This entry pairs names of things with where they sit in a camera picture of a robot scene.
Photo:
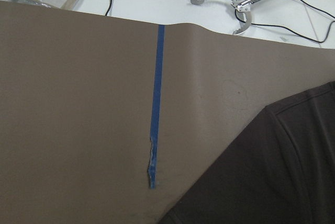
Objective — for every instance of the dark brown t-shirt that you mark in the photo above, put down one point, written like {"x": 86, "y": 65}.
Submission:
{"x": 279, "y": 169}

